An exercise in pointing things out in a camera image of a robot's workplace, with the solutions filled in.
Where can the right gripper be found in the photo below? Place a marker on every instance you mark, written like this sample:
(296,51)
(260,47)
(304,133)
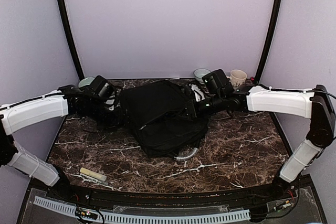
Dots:
(191,108)

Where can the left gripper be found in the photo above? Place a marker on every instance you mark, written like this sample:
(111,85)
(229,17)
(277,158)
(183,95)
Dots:
(117,122)

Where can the black student bag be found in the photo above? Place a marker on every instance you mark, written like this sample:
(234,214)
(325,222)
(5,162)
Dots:
(155,115)

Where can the yellow highlighter pen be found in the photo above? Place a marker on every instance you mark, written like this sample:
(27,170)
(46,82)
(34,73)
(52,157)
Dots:
(93,174)

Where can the clear pen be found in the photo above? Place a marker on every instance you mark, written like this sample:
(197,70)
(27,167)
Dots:
(94,180)

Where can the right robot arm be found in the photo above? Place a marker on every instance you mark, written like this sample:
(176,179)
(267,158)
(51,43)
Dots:
(313,104)

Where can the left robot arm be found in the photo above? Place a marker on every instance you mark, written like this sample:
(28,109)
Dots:
(64,101)

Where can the celadon bowl at back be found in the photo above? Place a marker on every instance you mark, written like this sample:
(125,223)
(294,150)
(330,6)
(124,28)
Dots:
(200,73)

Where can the celadon bowl on tile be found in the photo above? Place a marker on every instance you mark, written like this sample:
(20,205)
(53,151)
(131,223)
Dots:
(85,82)

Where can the white mug with print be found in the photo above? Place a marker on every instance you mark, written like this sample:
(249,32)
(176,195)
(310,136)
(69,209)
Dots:
(237,78)

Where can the small circuit board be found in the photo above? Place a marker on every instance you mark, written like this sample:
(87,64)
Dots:
(86,214)

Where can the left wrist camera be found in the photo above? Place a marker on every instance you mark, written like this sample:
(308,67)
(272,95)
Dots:
(102,87)

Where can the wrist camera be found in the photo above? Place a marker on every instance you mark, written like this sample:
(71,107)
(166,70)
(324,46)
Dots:
(102,87)
(217,82)

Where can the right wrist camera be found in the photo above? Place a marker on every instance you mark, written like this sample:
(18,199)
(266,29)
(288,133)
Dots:
(217,82)

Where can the white cable duct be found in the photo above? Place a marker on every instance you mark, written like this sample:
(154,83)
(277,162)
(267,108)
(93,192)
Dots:
(144,215)

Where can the black front table rail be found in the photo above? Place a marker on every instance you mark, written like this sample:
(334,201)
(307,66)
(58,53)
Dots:
(253,197)

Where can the left black frame post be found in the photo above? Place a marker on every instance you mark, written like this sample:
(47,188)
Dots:
(70,39)

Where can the black frame post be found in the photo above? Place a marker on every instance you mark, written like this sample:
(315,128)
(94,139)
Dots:
(268,40)
(70,39)

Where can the right black frame post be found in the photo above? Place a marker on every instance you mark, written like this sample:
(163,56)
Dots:
(268,40)

